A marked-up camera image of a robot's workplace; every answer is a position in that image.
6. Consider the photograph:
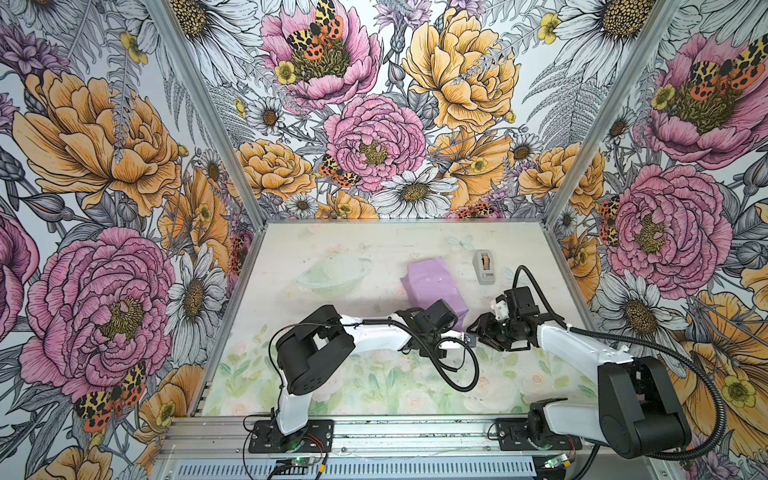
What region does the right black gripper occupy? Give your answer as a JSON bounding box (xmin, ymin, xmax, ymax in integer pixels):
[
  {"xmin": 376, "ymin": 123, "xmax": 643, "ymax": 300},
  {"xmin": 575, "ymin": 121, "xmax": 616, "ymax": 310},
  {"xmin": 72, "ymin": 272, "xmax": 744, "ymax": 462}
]
[{"xmin": 468, "ymin": 312, "xmax": 526, "ymax": 353}]

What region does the pink wrapping paper sheet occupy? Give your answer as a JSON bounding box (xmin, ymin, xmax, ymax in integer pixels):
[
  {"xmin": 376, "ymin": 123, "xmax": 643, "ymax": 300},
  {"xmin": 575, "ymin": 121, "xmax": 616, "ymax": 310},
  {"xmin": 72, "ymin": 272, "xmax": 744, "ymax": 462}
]
[{"xmin": 401, "ymin": 257, "xmax": 469, "ymax": 331}]

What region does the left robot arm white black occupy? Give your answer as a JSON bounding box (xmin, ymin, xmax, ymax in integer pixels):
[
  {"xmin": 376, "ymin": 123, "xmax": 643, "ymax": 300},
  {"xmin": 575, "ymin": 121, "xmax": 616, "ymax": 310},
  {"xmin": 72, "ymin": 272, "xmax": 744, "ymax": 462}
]
[{"xmin": 268, "ymin": 300, "xmax": 480, "ymax": 452}]

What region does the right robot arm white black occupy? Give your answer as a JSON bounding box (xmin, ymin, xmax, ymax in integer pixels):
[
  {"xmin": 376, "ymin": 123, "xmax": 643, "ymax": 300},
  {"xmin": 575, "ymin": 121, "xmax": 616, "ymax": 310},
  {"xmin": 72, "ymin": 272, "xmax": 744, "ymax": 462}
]
[{"xmin": 467, "ymin": 287, "xmax": 692, "ymax": 459}]

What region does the white tape dispenser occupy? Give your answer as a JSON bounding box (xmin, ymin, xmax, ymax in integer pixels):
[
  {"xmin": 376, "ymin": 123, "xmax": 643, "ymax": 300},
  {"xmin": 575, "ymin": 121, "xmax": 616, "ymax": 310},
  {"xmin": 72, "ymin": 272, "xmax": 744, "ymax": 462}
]
[{"xmin": 473, "ymin": 250, "xmax": 496, "ymax": 285}]

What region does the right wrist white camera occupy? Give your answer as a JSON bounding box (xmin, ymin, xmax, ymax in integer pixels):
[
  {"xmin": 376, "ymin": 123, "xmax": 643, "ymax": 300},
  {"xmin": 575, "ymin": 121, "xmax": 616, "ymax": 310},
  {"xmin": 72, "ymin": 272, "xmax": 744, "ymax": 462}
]
[{"xmin": 491, "ymin": 297, "xmax": 509, "ymax": 323}]

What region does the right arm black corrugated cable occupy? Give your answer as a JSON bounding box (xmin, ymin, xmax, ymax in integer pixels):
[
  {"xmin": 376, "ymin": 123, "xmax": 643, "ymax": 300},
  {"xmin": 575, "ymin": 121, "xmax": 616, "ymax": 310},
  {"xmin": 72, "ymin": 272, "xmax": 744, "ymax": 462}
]
[{"xmin": 511, "ymin": 264, "xmax": 727, "ymax": 462}]

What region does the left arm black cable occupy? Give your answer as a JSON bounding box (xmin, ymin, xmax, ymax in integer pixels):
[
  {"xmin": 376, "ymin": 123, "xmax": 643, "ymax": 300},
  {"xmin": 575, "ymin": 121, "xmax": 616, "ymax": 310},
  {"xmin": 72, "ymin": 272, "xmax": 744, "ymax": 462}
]
[{"xmin": 266, "ymin": 317, "xmax": 481, "ymax": 415}]

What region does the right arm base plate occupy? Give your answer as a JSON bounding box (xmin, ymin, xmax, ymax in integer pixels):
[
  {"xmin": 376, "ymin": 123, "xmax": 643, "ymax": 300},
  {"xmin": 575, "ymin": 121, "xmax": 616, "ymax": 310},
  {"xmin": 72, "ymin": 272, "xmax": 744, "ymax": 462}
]
[{"xmin": 488, "ymin": 417, "xmax": 583, "ymax": 452}]

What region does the white vented cable duct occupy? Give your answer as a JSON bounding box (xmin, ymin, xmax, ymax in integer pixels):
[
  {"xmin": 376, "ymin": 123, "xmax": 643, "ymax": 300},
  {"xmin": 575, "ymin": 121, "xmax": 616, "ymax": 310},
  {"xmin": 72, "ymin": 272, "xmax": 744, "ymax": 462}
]
[{"xmin": 164, "ymin": 456, "xmax": 537, "ymax": 479}]

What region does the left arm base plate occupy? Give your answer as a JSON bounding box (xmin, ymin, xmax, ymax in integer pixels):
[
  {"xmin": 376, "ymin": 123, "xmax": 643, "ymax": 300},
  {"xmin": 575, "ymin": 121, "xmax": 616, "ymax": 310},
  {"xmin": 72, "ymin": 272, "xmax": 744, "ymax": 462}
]
[{"xmin": 247, "ymin": 419, "xmax": 335, "ymax": 454}]

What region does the left aluminium corner post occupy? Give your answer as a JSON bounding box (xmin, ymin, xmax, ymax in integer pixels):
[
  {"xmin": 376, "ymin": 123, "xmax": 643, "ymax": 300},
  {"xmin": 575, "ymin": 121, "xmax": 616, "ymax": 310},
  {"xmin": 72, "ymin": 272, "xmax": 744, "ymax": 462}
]
[{"xmin": 147, "ymin": 1, "xmax": 266, "ymax": 233}]

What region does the aluminium corner post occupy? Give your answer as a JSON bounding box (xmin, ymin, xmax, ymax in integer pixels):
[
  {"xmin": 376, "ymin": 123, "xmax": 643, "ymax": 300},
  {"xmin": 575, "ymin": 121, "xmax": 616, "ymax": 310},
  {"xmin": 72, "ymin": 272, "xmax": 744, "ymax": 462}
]
[
  {"xmin": 543, "ymin": 0, "xmax": 681, "ymax": 230},
  {"xmin": 147, "ymin": 1, "xmax": 266, "ymax": 233}
]

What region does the aluminium front rail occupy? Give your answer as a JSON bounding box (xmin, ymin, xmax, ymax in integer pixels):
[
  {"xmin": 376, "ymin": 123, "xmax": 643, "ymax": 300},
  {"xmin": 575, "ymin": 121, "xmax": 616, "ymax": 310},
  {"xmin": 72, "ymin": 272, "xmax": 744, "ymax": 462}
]
[{"xmin": 157, "ymin": 415, "xmax": 667, "ymax": 460}]

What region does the right aluminium corner post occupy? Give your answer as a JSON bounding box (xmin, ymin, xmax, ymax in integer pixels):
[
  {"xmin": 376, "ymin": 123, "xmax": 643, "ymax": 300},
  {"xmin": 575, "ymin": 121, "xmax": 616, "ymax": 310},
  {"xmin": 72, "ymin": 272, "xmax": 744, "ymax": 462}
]
[{"xmin": 543, "ymin": 0, "xmax": 681, "ymax": 230}]

